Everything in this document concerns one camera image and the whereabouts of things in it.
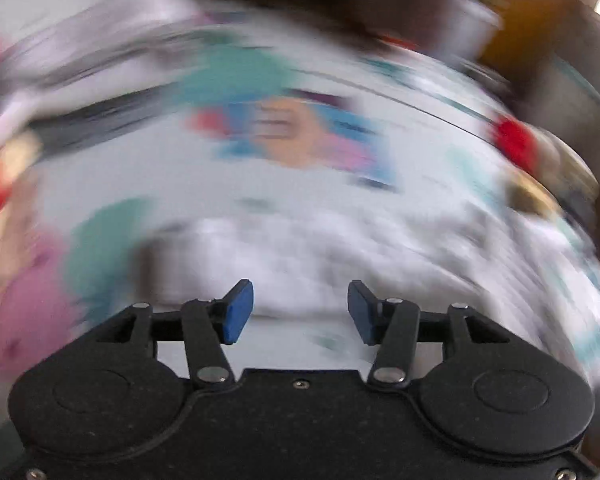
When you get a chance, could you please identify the white top with grey collar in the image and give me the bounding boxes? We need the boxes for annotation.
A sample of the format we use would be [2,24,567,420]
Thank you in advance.
[140,205,600,376]

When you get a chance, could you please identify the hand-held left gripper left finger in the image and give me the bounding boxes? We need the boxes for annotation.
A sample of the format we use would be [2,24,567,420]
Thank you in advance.
[96,280,255,391]

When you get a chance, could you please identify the orange box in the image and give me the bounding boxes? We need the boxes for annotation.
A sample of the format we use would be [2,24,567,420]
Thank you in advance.
[480,0,586,83]

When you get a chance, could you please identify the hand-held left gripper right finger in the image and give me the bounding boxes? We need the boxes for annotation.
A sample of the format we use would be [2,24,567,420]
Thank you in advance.
[347,280,506,391]

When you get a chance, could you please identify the printed play mat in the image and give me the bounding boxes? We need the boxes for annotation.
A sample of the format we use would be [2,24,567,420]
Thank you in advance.
[0,25,600,391]

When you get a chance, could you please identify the red cloth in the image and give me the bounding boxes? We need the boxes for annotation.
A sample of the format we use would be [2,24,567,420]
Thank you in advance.
[492,116,542,167]

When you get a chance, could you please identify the tan cloth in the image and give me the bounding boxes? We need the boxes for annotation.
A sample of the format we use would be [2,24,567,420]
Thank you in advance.
[505,177,558,218]

